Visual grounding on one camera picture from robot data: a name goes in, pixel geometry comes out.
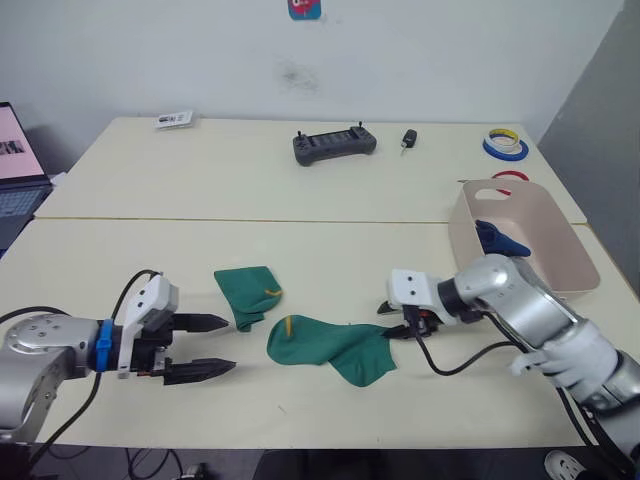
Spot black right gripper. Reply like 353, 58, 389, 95
376, 299, 446, 342

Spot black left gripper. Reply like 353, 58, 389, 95
130, 308, 238, 387

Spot long green sock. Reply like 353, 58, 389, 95
265, 314, 398, 389

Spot dark blue sock pair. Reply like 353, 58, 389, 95
473, 218, 533, 259

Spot beige plastic container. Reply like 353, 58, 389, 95
447, 179, 602, 302

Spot folded green sock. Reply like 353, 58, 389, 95
213, 265, 285, 334

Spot blue left wrist clamp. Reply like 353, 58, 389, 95
96, 322, 115, 373

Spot dark grey handheld controller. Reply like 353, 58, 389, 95
291, 121, 378, 168

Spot black car key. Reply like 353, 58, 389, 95
399, 128, 420, 158

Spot blue and white tape roll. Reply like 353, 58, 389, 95
481, 135, 531, 164

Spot yellow and blue tape roll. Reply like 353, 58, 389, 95
487, 127, 520, 152

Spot white shoe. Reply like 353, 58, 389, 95
543, 449, 590, 480

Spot white printed card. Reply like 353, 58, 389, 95
153, 110, 198, 132

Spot dark laptop computer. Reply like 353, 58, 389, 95
0, 101, 55, 257

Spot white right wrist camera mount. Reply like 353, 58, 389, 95
385, 268, 442, 310

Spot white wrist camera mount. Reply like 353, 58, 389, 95
117, 273, 180, 380
385, 268, 442, 310

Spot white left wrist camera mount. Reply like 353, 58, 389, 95
117, 273, 180, 380

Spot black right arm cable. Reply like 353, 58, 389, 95
413, 310, 527, 377

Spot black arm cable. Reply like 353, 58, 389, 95
413, 310, 527, 377
0, 269, 165, 465

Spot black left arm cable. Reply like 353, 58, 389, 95
0, 269, 165, 465

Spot black floor cables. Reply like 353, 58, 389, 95
122, 448, 214, 480

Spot red tape ring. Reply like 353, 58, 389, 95
490, 169, 532, 198

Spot red and blue wall sticker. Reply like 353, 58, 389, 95
287, 0, 323, 23

